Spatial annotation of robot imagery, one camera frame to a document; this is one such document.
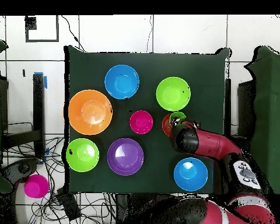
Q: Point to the pink plastic cup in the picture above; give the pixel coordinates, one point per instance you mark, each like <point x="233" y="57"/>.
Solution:
<point x="36" y="186"/>

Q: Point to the dark green tablecloth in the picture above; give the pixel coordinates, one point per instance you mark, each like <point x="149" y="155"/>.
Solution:
<point x="200" y="70"/>

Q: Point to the black stand with blue tape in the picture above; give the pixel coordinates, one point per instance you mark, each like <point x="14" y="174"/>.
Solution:
<point x="38" y="105"/>

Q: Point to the dark square floor frame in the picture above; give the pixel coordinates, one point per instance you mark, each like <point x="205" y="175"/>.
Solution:
<point x="30" y="23"/>

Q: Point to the green plastic bowl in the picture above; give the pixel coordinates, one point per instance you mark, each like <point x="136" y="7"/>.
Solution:
<point x="82" y="155"/>
<point x="173" y="94"/>

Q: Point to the blue plastic bowl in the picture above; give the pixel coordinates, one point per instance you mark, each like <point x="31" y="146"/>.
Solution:
<point x="190" y="174"/>
<point x="121" y="81"/>

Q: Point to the black power strip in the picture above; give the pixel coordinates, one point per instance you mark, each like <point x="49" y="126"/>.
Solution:
<point x="68" y="205"/>

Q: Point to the purple plastic bowl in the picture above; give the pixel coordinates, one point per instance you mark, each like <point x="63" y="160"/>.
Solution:
<point x="125" y="156"/>

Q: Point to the red plastic bowl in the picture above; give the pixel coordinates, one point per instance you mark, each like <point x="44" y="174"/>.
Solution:
<point x="165" y="126"/>

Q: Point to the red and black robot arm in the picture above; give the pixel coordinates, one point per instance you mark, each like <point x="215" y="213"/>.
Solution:
<point x="207" y="144"/>

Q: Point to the large orange plastic bowl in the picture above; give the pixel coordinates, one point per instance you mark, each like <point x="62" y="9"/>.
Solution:
<point x="90" y="112"/>

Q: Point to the green plastic cup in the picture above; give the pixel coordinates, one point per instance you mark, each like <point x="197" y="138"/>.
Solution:
<point x="178" y="114"/>

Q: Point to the black box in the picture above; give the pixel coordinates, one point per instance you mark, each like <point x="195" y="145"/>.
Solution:
<point x="4" y="102"/>
<point x="246" y="105"/>

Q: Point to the pink plastic bowl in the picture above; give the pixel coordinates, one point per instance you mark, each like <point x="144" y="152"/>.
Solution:
<point x="141" y="122"/>

